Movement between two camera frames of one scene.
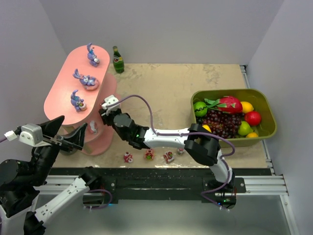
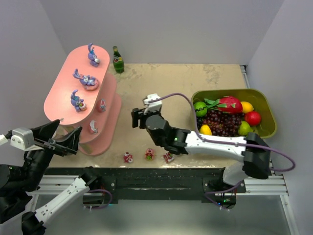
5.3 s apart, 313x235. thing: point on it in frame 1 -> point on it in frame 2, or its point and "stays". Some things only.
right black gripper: (105, 115) -> (140, 118)
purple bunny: (90, 83) stays
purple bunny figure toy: (93, 60) stays
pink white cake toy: (93, 129) stays
